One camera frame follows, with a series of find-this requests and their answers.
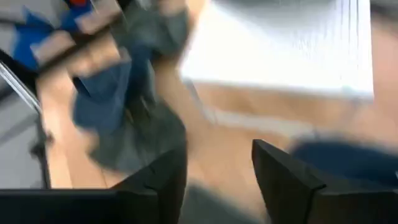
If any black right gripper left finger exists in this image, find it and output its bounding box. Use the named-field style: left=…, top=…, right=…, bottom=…
left=0, top=146, right=187, bottom=224

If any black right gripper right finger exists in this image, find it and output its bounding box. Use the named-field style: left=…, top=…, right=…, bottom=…
left=251, top=139, right=398, bottom=224

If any white perforated metal shelf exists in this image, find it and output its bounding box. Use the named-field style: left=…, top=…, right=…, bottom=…
left=179, top=0, right=375, bottom=100

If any silver metal bar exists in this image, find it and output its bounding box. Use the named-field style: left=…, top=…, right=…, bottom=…
left=0, top=60, right=43, bottom=114

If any blue object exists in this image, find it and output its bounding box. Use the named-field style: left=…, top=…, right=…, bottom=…
left=11, top=0, right=94, bottom=71

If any black aluminium table frame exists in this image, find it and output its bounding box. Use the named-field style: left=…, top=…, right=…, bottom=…
left=29, top=114, right=52, bottom=190

